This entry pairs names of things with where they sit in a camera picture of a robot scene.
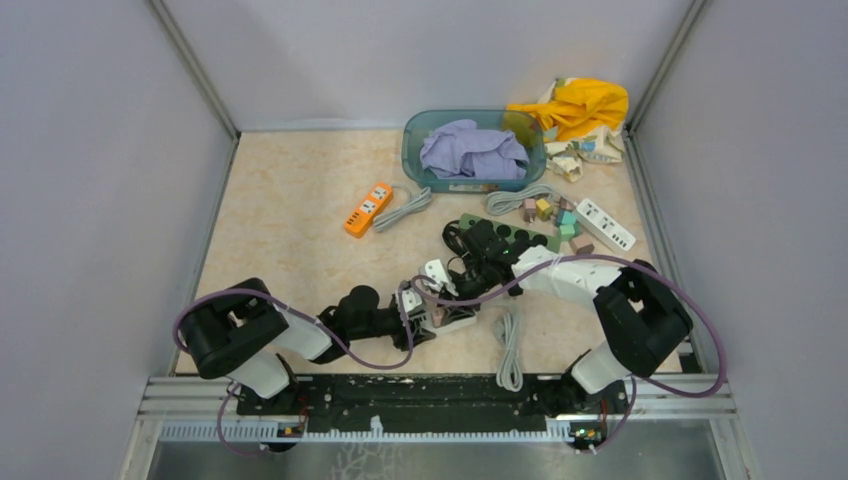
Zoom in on small white power strip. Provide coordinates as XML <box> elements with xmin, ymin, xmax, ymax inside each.
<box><xmin>421</xmin><ymin>307</ymin><xmax>477</xmax><ymax>336</ymax></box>

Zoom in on grey power strip cable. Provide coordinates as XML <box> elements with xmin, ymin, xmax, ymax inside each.
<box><xmin>484</xmin><ymin>184</ymin><xmax>564</xmax><ymax>217</ymax></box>

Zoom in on green power strip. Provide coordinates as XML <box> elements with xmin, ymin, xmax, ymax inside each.
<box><xmin>458</xmin><ymin>213</ymin><xmax>562</xmax><ymax>253</ymax></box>

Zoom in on yellow usb charger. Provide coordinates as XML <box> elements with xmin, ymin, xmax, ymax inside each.
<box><xmin>535</xmin><ymin>198</ymin><xmax>554</xmax><ymax>221</ymax></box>

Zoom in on light green usb charger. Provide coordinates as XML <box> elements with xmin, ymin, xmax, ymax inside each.
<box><xmin>558</xmin><ymin>224</ymin><xmax>578</xmax><ymax>242</ymax></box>

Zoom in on teal usb charger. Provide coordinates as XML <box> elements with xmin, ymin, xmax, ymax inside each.
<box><xmin>555</xmin><ymin>210</ymin><xmax>577</xmax><ymax>226</ymax></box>

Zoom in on small strip grey cable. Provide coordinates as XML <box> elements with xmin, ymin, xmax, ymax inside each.
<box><xmin>492</xmin><ymin>305</ymin><xmax>525</xmax><ymax>393</ymax></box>

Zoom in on orange power strip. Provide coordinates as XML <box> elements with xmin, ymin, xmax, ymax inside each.
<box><xmin>343</xmin><ymin>182</ymin><xmax>394</xmax><ymax>238</ymax></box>

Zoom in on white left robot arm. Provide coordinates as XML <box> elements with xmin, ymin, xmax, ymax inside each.
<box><xmin>172</xmin><ymin>278</ymin><xmax>426</xmax><ymax>414</ymax></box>

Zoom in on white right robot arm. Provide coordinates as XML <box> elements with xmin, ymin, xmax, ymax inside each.
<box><xmin>449</xmin><ymin>220</ymin><xmax>693</xmax><ymax>412</ymax></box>

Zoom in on purple cloth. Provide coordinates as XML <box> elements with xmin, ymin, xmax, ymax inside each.
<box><xmin>419</xmin><ymin>119</ymin><xmax>530</xmax><ymax>180</ymax></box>

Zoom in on teal plastic basin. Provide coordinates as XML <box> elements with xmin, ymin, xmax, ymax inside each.
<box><xmin>401</xmin><ymin>109</ymin><xmax>546</xmax><ymax>193</ymax></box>

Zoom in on white patterned cloth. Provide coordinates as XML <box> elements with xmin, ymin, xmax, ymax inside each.
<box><xmin>545</xmin><ymin>125</ymin><xmax>625</xmax><ymax>183</ymax></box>

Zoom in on yellow cloth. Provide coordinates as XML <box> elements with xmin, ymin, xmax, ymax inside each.
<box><xmin>506</xmin><ymin>78</ymin><xmax>629</xmax><ymax>142</ymax></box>

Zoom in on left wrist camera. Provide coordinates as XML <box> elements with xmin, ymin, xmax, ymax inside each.
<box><xmin>396</xmin><ymin>281</ymin><xmax>426</xmax><ymax>317</ymax></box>

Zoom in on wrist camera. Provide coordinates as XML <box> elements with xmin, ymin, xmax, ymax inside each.
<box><xmin>396</xmin><ymin>281</ymin><xmax>426</xmax><ymax>317</ymax></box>
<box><xmin>419</xmin><ymin>259</ymin><xmax>458</xmax><ymax>297</ymax></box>

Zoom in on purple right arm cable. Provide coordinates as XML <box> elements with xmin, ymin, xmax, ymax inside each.
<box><xmin>410</xmin><ymin>254</ymin><xmax>729</xmax><ymax>453</ymax></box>

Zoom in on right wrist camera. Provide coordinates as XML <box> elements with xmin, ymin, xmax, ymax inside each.
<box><xmin>419</xmin><ymin>259</ymin><xmax>458</xmax><ymax>297</ymax></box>

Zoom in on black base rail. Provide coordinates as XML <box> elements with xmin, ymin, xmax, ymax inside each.
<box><xmin>235</xmin><ymin>374</ymin><xmax>629</xmax><ymax>434</ymax></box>

